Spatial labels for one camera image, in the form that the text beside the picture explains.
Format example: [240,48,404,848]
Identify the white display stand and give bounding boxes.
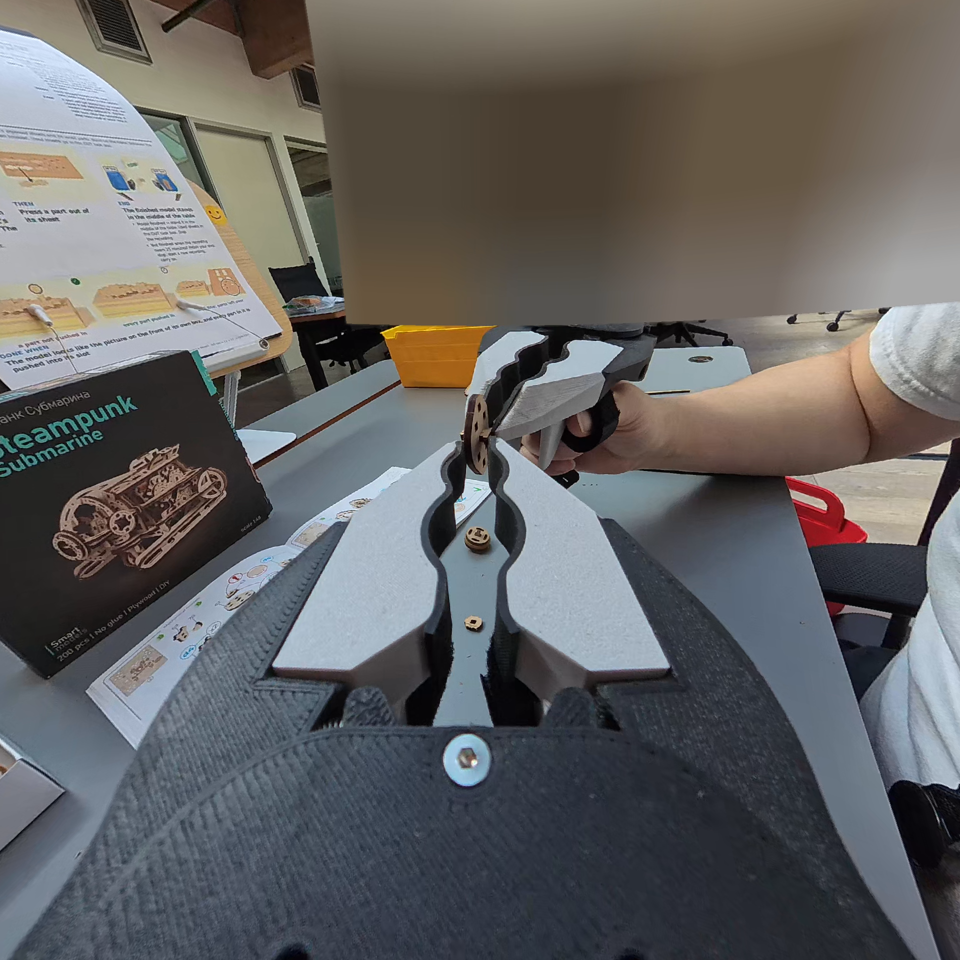
[221,367,299,468]

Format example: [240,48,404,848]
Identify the illustrated instruction booklet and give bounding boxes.
[86,465,496,751]

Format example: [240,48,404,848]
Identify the round wooden wheel part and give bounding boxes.
[458,390,494,475]

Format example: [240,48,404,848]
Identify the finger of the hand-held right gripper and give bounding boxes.
[493,337,627,447]
[465,328,570,417]

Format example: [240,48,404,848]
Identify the black model kit box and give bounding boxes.
[0,350,273,680]

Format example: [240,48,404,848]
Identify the white cardboard box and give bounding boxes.
[0,735,66,852]

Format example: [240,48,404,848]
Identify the wooden display board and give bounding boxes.
[180,176,295,376]

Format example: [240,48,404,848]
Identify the red plastic basket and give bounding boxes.
[783,476,869,618]

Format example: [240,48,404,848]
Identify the white printed instruction sheet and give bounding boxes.
[0,26,285,378]

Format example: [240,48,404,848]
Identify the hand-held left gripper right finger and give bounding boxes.
[489,441,672,727]

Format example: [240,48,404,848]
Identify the person's right hand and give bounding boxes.
[519,388,682,478]

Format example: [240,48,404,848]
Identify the black office chair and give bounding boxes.
[808,442,960,702]

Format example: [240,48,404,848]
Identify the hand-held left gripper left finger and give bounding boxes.
[272,441,462,727]

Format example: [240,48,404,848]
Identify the yellow plastic bin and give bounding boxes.
[380,324,498,390]

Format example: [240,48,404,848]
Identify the black fabric chair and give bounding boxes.
[268,257,335,303]

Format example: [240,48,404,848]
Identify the black round device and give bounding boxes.
[888,780,960,871]

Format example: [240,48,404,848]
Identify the black swivel chair base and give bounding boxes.
[648,319,736,348]

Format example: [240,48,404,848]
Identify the person's right forearm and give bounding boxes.
[671,321,912,475]

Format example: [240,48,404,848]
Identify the wooden table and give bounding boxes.
[285,296,395,391]

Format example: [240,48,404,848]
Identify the grey desk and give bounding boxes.
[0,345,940,960]

